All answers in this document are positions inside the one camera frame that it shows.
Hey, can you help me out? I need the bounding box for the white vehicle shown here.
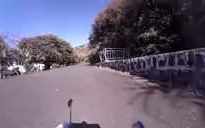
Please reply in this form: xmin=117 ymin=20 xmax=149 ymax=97
xmin=32 ymin=62 xmax=46 ymax=72
xmin=6 ymin=64 xmax=27 ymax=76

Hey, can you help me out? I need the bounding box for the wooded hillside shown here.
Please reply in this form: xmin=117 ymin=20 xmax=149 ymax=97
xmin=72 ymin=43 xmax=92 ymax=65

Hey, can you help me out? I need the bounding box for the metal railing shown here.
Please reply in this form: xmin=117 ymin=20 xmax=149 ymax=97
xmin=98 ymin=47 xmax=133 ymax=63

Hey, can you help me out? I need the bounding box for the row of dark trees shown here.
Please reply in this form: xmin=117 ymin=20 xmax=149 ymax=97
xmin=88 ymin=0 xmax=205 ymax=64

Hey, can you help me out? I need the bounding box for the stone wall with graffiti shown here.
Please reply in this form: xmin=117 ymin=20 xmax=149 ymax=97
xmin=98 ymin=46 xmax=205 ymax=91

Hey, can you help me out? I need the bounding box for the grey asphalt road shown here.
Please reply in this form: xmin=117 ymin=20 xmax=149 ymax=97
xmin=0 ymin=63 xmax=205 ymax=128

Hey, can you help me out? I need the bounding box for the robot's own part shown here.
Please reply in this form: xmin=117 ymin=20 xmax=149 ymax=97
xmin=55 ymin=122 xmax=64 ymax=128
xmin=61 ymin=120 xmax=102 ymax=128
xmin=133 ymin=120 xmax=145 ymax=128
xmin=67 ymin=97 xmax=74 ymax=124

